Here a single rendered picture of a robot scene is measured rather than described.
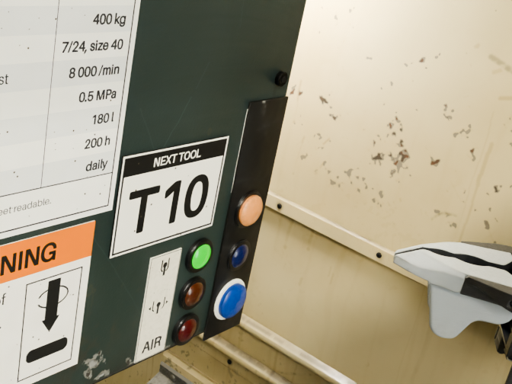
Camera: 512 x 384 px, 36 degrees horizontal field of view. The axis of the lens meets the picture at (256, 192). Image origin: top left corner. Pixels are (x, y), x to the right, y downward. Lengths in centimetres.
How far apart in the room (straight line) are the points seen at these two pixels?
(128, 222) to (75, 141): 8
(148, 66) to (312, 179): 99
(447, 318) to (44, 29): 36
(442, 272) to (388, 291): 83
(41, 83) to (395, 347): 110
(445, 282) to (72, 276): 26
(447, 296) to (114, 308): 24
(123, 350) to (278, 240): 97
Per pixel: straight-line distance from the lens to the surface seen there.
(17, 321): 49
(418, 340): 142
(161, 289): 57
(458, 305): 61
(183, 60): 50
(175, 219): 55
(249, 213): 60
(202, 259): 58
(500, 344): 66
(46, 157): 45
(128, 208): 51
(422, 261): 60
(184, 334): 61
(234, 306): 64
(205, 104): 53
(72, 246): 49
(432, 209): 133
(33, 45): 42
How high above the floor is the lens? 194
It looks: 22 degrees down
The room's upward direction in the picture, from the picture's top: 12 degrees clockwise
